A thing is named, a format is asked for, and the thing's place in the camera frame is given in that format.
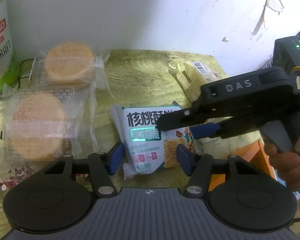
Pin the person's right hand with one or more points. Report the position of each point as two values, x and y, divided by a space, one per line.
287 165

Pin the orange box tray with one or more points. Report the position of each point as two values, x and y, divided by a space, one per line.
250 155

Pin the green silver beer can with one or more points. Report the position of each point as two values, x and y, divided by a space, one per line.
0 55

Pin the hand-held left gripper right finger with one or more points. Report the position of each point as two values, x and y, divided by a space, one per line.
183 158

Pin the green white biscuit packet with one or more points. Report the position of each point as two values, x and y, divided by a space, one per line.
145 140

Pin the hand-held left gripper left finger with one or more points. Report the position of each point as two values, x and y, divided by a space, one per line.
116 158

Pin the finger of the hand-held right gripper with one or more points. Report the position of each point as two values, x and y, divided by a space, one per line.
203 131
172 121

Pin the round pastry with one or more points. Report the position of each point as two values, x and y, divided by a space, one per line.
37 122
70 62

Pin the peeling wall tape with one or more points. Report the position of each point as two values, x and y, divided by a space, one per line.
261 17

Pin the cream cracker packet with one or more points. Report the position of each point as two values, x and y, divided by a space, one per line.
190 77

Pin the wood-pattern desktop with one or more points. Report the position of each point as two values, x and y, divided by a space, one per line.
140 80

